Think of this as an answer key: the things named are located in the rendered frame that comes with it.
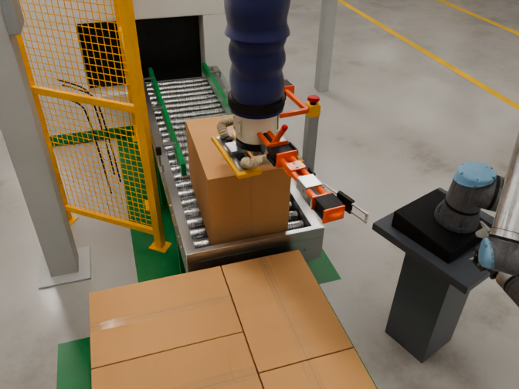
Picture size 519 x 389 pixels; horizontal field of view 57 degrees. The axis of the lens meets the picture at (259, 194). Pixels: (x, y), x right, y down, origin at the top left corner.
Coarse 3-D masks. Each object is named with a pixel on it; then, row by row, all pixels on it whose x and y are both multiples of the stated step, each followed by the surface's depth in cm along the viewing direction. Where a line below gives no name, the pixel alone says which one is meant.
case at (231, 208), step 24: (192, 120) 257; (216, 120) 257; (192, 144) 243; (192, 168) 259; (216, 168) 218; (264, 168) 219; (216, 192) 216; (240, 192) 220; (264, 192) 225; (288, 192) 229; (216, 216) 224; (240, 216) 229; (264, 216) 233; (288, 216) 238; (216, 240) 233
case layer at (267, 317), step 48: (144, 288) 212; (192, 288) 213; (240, 288) 213; (288, 288) 214; (96, 336) 191; (144, 336) 192; (192, 336) 192; (240, 336) 192; (288, 336) 192; (336, 336) 193; (96, 384) 174; (144, 384) 174; (192, 384) 174; (240, 384) 175; (288, 384) 175; (336, 384) 175
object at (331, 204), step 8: (328, 192) 153; (312, 200) 151; (320, 200) 149; (328, 200) 149; (336, 200) 149; (312, 208) 153; (320, 208) 150; (328, 208) 146; (336, 208) 146; (344, 208) 148; (320, 216) 150
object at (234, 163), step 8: (216, 136) 209; (232, 136) 210; (216, 144) 204; (224, 144) 202; (224, 152) 198; (232, 160) 192; (240, 160) 192; (232, 168) 189; (240, 168) 187; (256, 168) 188; (240, 176) 185; (248, 176) 186
